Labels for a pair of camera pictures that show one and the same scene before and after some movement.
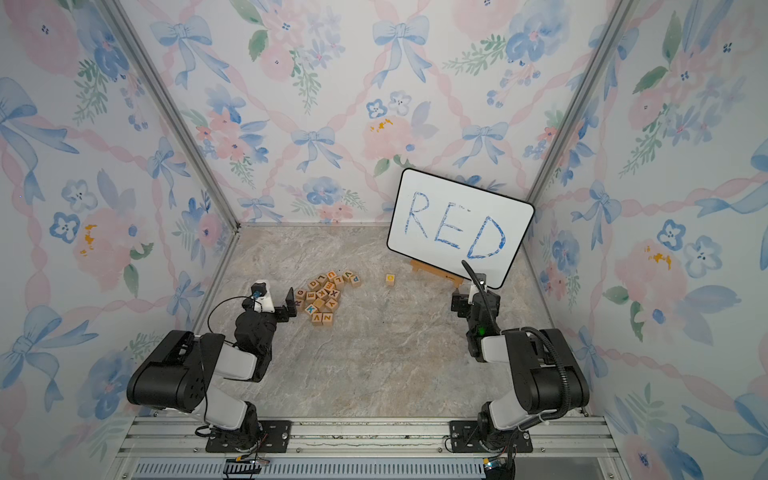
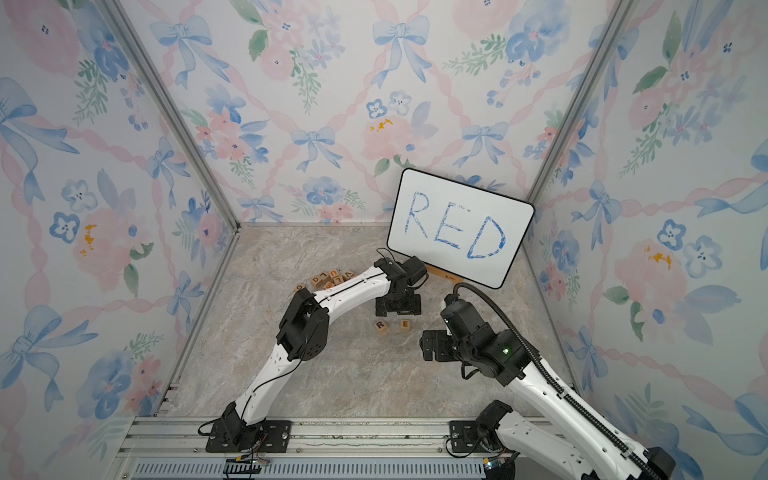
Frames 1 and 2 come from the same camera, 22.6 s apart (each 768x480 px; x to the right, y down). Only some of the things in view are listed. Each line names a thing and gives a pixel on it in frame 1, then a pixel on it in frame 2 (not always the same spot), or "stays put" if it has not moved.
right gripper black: x=461 y=304 → x=438 y=344
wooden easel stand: x=436 y=273 stays put
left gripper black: x=291 y=309 → x=414 y=305
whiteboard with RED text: x=443 y=222 stays put
